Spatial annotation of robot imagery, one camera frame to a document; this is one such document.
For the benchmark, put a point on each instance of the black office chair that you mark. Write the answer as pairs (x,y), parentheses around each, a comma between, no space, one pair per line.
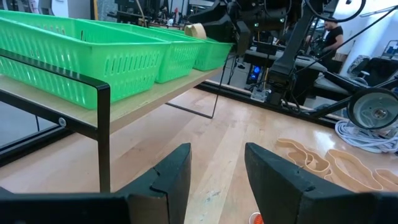
(379,71)

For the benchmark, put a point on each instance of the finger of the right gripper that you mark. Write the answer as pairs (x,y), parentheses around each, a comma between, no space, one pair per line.
(208,12)
(220,29)

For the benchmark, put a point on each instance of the grey background desk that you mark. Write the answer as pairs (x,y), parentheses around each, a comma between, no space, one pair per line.
(308,63)

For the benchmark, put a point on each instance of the wooden riser shelf black legs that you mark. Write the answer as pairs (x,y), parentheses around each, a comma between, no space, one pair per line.
(174,90)

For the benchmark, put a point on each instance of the computer tower with blue light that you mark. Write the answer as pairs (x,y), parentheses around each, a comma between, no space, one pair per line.
(256,73)

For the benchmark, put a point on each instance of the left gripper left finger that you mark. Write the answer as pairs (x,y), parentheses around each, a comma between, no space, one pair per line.
(168,186)

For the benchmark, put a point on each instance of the black aluminium frame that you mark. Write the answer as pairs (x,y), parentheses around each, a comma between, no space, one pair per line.
(236,93)

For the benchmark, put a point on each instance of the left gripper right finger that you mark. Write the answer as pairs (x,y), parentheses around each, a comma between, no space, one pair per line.
(280,193)

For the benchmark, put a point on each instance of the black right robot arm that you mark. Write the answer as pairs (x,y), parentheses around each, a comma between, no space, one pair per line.
(290,56)

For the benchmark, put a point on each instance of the tan rubber band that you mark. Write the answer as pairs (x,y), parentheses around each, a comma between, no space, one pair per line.
(354,186)
(318,170)
(384,171)
(196,31)

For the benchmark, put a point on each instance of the person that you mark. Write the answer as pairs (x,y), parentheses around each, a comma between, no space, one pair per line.
(334,37)

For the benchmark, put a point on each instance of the green plastic basket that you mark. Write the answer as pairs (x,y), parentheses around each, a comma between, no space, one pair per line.
(214,56)
(183,56)
(93,53)

